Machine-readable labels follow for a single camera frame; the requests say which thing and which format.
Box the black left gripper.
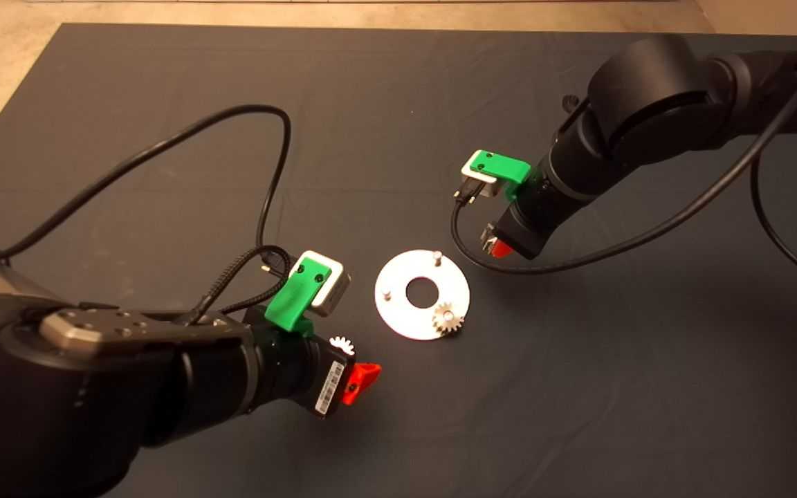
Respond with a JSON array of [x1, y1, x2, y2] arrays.
[[277, 340, 383, 419]]

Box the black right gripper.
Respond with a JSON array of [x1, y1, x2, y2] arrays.
[[492, 183, 565, 260]]

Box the round metal carrier plate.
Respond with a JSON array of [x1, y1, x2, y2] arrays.
[[374, 250, 470, 341]]

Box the dark grey table cloth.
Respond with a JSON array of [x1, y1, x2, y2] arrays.
[[0, 25, 797, 498]]

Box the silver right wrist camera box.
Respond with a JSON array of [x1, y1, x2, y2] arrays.
[[461, 156, 500, 199]]

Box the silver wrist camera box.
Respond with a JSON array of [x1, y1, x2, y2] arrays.
[[288, 250, 351, 317], [461, 156, 500, 199]]

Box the green right camera mount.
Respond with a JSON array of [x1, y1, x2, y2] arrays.
[[471, 150, 532, 201]]

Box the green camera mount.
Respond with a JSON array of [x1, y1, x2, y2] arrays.
[[471, 150, 532, 201], [264, 256, 333, 336]]

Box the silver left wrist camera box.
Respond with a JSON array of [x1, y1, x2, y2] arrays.
[[288, 250, 351, 317]]

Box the green left camera mount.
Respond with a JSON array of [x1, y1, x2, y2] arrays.
[[264, 256, 333, 336]]

